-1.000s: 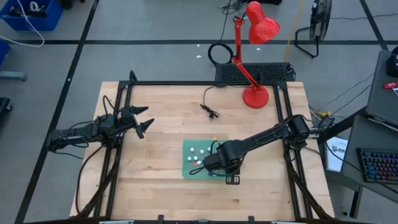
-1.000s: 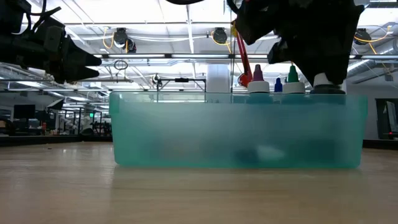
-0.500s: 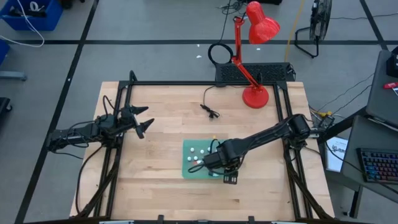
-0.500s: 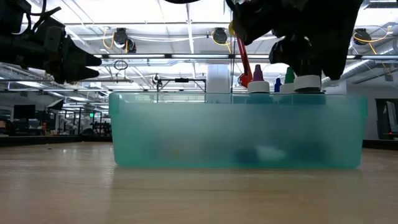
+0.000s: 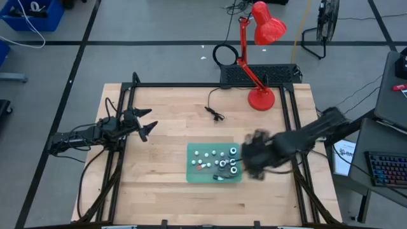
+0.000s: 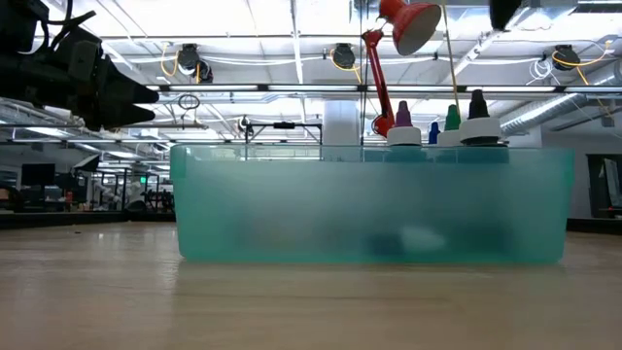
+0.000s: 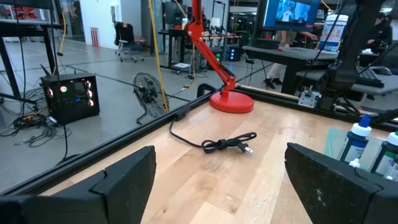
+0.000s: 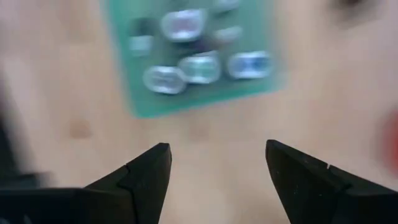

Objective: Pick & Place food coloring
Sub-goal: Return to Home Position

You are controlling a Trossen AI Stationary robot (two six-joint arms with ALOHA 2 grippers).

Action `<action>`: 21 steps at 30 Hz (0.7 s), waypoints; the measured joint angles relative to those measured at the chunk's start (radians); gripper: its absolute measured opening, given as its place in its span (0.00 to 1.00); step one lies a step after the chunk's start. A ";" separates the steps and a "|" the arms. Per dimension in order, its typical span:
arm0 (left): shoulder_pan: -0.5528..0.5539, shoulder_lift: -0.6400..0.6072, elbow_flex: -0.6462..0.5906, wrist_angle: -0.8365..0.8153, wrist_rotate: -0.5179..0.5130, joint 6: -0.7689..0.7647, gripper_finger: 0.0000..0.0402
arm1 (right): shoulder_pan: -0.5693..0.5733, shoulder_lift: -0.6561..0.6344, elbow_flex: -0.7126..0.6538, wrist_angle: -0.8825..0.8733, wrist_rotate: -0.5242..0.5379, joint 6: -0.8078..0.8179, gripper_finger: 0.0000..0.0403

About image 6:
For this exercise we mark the translucent green plastic bin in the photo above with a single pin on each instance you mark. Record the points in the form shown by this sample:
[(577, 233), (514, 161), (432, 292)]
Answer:
[(340, 204)]

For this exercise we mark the large black-tipped coloring bottle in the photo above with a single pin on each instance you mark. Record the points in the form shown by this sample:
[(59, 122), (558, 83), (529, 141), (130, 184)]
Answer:
[(479, 126)]

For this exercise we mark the background black gantry frame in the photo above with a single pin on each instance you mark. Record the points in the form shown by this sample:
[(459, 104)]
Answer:
[(284, 125)]

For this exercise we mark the red desk lamp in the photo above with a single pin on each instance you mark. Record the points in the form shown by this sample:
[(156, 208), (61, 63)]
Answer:
[(413, 22)]

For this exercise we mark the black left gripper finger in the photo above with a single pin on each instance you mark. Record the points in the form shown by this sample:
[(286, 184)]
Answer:
[(121, 116), (121, 90)]

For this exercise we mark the large blue-tipped coloring bottle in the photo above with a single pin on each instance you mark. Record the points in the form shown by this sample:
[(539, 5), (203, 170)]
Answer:
[(434, 133)]

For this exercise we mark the large purple-tipped coloring bottle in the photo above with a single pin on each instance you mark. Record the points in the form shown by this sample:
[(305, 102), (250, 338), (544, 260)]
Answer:
[(403, 133)]

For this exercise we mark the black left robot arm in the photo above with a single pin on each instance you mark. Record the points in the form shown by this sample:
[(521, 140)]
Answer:
[(29, 78)]

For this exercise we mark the black background monitor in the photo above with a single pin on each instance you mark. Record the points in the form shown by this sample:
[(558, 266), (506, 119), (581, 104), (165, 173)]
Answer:
[(38, 173)]

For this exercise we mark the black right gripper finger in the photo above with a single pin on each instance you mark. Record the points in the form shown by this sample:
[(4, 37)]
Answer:
[(503, 12)]

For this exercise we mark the large green-tipped coloring bottle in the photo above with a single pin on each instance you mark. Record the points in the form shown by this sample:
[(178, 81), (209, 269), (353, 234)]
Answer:
[(452, 121)]

